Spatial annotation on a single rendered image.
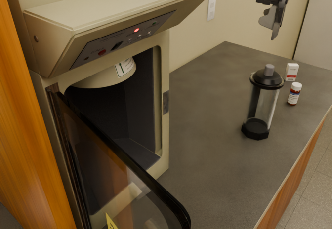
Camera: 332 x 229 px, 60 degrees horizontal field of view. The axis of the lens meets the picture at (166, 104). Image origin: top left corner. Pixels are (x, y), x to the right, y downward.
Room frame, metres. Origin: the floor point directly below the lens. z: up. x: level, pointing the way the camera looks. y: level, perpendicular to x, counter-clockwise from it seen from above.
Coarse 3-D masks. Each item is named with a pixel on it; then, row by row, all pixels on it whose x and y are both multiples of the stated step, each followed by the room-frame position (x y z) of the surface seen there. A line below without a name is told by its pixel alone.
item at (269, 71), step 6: (270, 66) 0.82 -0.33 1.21; (258, 72) 0.83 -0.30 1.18; (264, 72) 0.82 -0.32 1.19; (270, 72) 0.81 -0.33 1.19; (276, 72) 0.83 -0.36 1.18; (258, 78) 0.80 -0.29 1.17; (264, 78) 0.79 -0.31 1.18; (270, 78) 0.79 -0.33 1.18; (276, 78) 0.79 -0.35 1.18; (270, 84) 0.77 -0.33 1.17
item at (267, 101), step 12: (252, 84) 0.81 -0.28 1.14; (264, 84) 0.78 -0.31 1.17; (276, 84) 0.78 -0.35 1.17; (252, 96) 0.80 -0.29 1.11; (264, 96) 0.77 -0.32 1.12; (276, 96) 0.78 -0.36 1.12; (252, 108) 0.79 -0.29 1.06; (264, 108) 0.77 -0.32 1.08; (252, 120) 0.78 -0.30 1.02; (264, 120) 0.77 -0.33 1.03; (264, 132) 0.78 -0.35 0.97
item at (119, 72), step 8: (120, 64) 0.55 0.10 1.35; (128, 64) 0.57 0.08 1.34; (104, 72) 0.52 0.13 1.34; (112, 72) 0.53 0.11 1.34; (120, 72) 0.54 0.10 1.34; (128, 72) 0.56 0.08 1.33; (80, 80) 0.51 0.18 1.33; (88, 80) 0.51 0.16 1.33; (96, 80) 0.51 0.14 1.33; (104, 80) 0.52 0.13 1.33; (112, 80) 0.52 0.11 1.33; (120, 80) 0.53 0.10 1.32
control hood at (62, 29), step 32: (64, 0) 0.44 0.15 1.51; (96, 0) 0.44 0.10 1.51; (128, 0) 0.44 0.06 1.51; (160, 0) 0.44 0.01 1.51; (192, 0) 0.52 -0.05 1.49; (32, 32) 0.38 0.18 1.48; (64, 32) 0.33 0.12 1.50; (96, 32) 0.35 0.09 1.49; (160, 32) 0.57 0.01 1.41; (64, 64) 0.37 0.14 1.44
